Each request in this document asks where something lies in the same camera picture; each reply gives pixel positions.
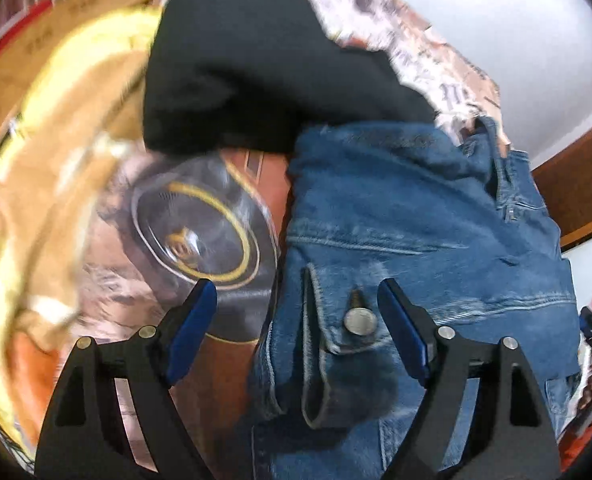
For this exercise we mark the bamboo lap desk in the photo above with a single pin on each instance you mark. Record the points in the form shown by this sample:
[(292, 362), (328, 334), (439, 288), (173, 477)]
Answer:
[(23, 58)]

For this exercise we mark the newspaper print bed quilt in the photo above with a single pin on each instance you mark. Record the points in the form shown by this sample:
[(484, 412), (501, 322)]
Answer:
[(157, 213)]

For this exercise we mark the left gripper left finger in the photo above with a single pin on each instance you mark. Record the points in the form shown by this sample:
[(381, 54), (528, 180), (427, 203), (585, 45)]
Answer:
[(111, 415)]

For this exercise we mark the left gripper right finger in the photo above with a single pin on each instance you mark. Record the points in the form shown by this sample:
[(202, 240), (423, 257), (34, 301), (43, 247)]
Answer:
[(482, 415)]

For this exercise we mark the blue denim jacket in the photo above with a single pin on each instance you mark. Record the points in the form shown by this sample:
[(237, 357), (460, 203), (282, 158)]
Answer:
[(464, 232)]

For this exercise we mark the black folded garment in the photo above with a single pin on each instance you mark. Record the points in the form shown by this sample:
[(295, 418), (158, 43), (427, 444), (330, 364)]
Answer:
[(255, 73)]

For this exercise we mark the brown wooden door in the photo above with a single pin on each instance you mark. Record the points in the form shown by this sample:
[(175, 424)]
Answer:
[(565, 183)]

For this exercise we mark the red box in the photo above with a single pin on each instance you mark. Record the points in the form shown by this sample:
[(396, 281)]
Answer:
[(21, 20)]

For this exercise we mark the yellow duck plush blanket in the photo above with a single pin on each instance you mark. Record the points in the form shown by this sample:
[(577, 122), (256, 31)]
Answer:
[(78, 120)]

